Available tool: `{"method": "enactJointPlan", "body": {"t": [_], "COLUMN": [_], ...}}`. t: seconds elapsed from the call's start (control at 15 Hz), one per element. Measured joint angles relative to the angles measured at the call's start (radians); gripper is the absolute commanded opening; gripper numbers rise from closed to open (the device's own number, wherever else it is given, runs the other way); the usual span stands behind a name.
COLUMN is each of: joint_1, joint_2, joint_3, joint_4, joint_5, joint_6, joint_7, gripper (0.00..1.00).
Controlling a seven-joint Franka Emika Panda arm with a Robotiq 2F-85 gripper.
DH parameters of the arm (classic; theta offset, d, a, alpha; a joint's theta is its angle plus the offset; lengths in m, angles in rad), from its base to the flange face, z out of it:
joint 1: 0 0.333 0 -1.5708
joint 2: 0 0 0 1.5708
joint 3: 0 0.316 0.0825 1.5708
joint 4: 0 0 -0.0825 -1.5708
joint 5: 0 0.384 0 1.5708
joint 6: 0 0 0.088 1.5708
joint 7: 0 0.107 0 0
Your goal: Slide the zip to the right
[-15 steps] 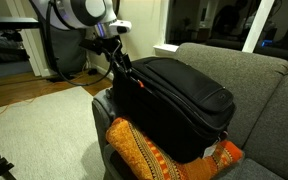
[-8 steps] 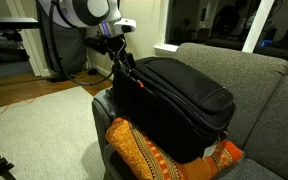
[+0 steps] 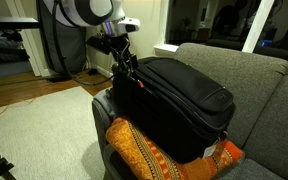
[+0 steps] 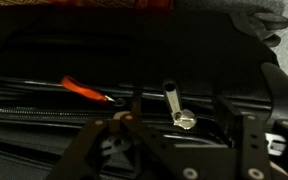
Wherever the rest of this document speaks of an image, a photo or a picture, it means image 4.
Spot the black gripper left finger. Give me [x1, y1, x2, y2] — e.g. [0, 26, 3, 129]
[45, 91, 199, 180]

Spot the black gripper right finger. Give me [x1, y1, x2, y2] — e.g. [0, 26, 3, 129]
[217, 94, 272, 180]

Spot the silver metal zip pull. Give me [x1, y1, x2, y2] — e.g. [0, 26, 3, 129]
[162, 79, 198, 129]

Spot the orange zip pull tab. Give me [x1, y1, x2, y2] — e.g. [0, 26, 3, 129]
[60, 75, 117, 104]

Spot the black wheeled suitcase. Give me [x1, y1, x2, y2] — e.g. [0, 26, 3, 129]
[0, 6, 288, 180]

